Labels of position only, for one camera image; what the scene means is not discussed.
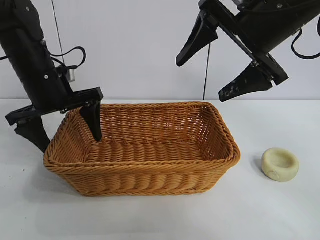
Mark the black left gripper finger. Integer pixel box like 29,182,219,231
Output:
79,99,103,142
14,116,51,154

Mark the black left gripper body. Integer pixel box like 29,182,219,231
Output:
4,29,104,126

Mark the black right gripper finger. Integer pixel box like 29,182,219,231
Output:
218,61,273,102
175,11,219,67

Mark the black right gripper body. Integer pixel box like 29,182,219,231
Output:
198,0,320,86

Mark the tan woven wicker basket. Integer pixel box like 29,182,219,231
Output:
42,101,242,198

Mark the pale yellow egg yolk pastry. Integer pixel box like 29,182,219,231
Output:
261,147,300,181

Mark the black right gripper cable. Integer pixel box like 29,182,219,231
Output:
291,28,320,60

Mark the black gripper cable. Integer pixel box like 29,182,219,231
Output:
47,46,87,70
291,28,320,60

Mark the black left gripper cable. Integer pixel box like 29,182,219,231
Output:
47,46,87,70

